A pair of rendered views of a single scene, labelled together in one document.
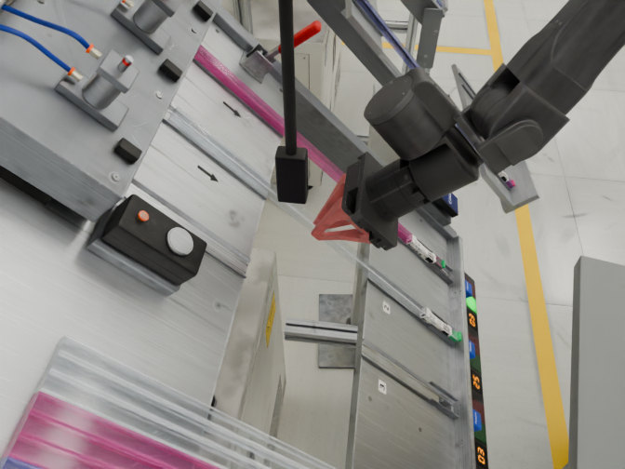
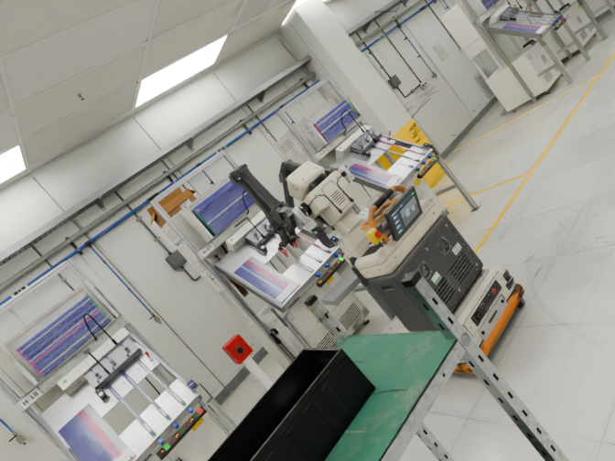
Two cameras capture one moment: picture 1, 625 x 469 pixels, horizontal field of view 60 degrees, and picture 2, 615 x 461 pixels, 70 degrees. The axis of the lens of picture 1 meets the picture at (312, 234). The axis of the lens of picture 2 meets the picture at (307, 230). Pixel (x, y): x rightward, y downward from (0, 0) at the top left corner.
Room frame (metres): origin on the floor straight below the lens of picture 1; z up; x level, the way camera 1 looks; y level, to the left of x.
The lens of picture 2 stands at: (-1.50, -2.79, 1.40)
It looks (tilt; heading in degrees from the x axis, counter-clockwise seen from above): 7 degrees down; 52
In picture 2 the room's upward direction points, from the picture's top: 40 degrees counter-clockwise
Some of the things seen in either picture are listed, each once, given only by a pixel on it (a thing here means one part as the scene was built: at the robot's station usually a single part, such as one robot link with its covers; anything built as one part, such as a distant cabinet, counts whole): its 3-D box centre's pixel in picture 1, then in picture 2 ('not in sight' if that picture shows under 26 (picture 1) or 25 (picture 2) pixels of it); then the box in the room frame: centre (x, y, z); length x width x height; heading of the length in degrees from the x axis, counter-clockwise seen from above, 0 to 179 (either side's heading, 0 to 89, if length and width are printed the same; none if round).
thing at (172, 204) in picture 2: not in sight; (183, 196); (0.33, 0.62, 1.82); 0.68 x 0.30 x 0.20; 172
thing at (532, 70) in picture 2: not in sight; (501, 39); (5.31, -0.22, 0.95); 1.36 x 0.82 x 1.90; 82
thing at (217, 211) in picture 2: not in sight; (225, 205); (0.39, 0.31, 1.52); 0.51 x 0.13 x 0.27; 172
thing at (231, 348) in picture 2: not in sight; (266, 382); (-0.42, 0.07, 0.39); 0.24 x 0.24 x 0.78; 82
